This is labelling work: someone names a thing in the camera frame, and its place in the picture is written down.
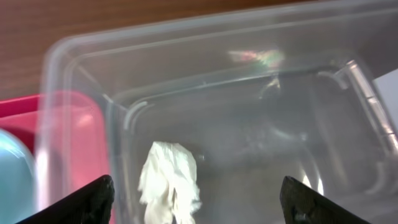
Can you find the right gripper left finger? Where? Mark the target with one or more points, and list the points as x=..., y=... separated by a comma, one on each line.
x=91, y=204

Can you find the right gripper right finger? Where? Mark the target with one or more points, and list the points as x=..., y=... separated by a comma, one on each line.
x=302, y=205

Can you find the white tissue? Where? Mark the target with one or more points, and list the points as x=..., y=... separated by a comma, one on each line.
x=168, y=183

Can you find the light blue plate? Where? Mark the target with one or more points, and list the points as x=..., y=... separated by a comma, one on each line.
x=17, y=180

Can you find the red plastic tray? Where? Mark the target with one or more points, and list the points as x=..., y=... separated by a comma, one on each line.
x=18, y=115

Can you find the clear plastic bin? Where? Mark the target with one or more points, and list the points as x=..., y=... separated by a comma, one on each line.
x=254, y=96

